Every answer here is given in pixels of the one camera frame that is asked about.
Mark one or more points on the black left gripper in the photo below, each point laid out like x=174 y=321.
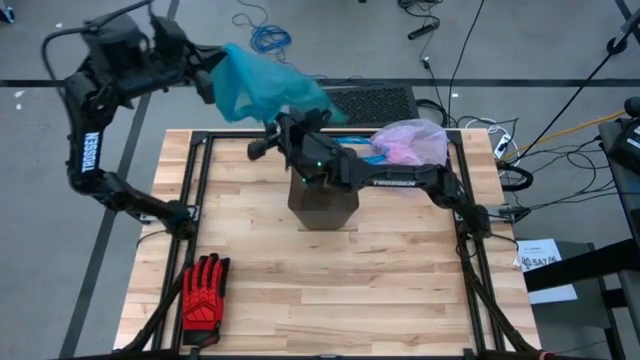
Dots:
x=175 y=65

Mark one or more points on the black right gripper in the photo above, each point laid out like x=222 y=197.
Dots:
x=307 y=147

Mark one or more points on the teal plastic trash bag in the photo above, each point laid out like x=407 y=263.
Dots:
x=260 y=85

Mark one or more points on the dark brown trash bin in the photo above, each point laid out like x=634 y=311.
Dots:
x=325 y=215

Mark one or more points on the pink translucent plastic bag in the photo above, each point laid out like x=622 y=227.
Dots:
x=415 y=145

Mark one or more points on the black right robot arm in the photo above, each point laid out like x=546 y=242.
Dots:
x=430 y=177

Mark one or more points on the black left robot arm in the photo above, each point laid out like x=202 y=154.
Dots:
x=90 y=150

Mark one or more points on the black perforated metal panel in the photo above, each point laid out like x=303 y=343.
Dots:
x=385 y=105

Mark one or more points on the black power adapter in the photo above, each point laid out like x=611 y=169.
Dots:
x=424 y=31

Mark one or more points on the red black work glove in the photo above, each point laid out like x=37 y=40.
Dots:
x=202 y=300

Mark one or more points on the dark floor object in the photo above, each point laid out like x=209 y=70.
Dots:
x=6 y=15

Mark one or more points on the white power strip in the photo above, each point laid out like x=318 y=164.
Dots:
x=501 y=146

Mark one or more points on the white printed paper sheet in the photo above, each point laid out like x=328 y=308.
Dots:
x=550 y=247

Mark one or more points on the black beam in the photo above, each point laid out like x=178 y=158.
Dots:
x=575 y=270

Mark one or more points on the black electronic device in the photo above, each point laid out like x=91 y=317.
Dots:
x=627 y=150

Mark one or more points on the black tripod stand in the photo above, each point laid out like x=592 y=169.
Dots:
x=617 y=45

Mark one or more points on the grey side table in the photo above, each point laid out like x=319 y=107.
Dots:
x=575 y=325

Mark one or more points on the black aluminium table frame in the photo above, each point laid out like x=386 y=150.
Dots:
x=197 y=137

